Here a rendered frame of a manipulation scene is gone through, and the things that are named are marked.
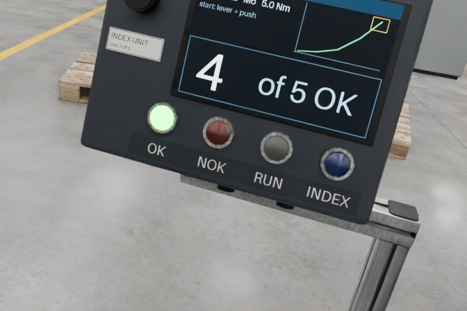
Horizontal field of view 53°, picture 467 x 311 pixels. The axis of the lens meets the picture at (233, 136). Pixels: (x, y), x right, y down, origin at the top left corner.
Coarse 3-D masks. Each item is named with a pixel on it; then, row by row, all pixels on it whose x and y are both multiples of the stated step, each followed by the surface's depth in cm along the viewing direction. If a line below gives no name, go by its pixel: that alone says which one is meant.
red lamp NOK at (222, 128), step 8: (208, 120) 39; (216, 120) 39; (224, 120) 39; (208, 128) 39; (216, 128) 38; (224, 128) 38; (232, 128) 39; (208, 136) 39; (216, 136) 38; (224, 136) 38; (232, 136) 39; (208, 144) 39; (216, 144) 39; (224, 144) 39
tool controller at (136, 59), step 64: (128, 0) 38; (192, 0) 38; (256, 0) 37; (320, 0) 36; (384, 0) 36; (128, 64) 40; (256, 64) 38; (320, 64) 37; (384, 64) 36; (128, 128) 41; (192, 128) 40; (256, 128) 38; (320, 128) 37; (384, 128) 37; (256, 192) 39; (320, 192) 38
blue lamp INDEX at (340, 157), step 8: (328, 152) 37; (336, 152) 37; (344, 152) 37; (320, 160) 38; (328, 160) 37; (336, 160) 37; (344, 160) 37; (352, 160) 37; (328, 168) 37; (336, 168) 37; (344, 168) 37; (352, 168) 37; (328, 176) 38; (336, 176) 37; (344, 176) 37
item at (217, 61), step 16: (192, 48) 39; (208, 48) 38; (224, 48) 38; (240, 48) 38; (192, 64) 39; (208, 64) 39; (224, 64) 38; (240, 64) 38; (192, 80) 39; (208, 80) 39; (224, 80) 38; (208, 96) 39; (224, 96) 39
